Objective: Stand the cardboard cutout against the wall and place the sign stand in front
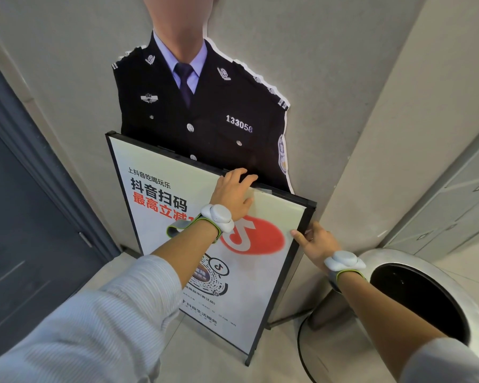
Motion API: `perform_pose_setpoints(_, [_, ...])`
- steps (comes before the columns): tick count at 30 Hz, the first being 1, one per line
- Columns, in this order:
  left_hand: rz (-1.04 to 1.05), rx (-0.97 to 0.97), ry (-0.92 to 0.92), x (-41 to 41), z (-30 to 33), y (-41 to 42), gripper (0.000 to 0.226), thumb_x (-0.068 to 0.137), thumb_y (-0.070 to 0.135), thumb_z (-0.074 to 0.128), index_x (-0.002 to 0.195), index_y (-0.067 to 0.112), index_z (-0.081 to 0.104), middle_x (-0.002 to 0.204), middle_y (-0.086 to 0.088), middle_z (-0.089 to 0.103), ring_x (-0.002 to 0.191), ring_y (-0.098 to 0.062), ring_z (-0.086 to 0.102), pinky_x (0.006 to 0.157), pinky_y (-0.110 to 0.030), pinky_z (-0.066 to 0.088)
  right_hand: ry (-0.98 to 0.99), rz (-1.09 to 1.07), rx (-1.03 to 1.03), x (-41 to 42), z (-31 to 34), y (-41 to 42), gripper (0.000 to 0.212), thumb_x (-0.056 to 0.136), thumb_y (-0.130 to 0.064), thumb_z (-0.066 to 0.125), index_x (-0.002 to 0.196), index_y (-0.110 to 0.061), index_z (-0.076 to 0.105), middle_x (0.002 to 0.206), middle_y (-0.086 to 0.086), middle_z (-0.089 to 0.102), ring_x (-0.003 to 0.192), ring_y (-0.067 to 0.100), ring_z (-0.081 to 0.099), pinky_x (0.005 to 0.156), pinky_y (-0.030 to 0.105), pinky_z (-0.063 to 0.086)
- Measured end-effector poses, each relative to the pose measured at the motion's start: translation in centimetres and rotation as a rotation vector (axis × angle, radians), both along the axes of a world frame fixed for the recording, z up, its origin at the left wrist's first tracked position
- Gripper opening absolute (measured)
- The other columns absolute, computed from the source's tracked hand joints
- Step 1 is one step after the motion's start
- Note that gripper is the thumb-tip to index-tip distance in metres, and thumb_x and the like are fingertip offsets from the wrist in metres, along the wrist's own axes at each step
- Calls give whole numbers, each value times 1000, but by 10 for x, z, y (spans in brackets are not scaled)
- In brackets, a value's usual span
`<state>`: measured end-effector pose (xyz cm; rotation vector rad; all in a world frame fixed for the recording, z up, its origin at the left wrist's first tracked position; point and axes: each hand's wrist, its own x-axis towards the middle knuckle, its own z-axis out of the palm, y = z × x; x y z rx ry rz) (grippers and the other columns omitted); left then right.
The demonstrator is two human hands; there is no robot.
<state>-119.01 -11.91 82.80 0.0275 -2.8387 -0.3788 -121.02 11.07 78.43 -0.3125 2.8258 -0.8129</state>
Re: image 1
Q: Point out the person's left thumb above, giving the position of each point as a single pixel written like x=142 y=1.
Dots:
x=248 y=206

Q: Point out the person's right forearm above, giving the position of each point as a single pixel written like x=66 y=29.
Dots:
x=375 y=315

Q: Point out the person's left middle finger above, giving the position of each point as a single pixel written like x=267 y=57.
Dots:
x=238 y=173

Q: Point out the black-framed poster sign board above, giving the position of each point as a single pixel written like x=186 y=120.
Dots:
x=167 y=219

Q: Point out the person's right thumb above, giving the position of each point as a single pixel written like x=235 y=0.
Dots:
x=299 y=236

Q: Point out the white wrist tracker green band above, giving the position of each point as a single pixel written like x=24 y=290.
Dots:
x=343 y=262
x=219 y=217

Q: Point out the grey metal locker cabinet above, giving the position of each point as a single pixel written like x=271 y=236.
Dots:
x=451 y=207

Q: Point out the uniformed officer cardboard cutout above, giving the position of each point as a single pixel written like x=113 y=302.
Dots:
x=207 y=115

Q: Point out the person's left hand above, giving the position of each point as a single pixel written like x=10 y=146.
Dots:
x=228 y=195

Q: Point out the dark grey door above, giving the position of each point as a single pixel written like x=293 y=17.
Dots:
x=28 y=227

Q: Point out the person's right hand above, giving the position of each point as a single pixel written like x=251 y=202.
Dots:
x=319 y=245

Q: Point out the person's left forearm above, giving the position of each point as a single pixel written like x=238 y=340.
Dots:
x=175 y=255

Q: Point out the silver round trash bin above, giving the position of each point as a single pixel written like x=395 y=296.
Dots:
x=415 y=299

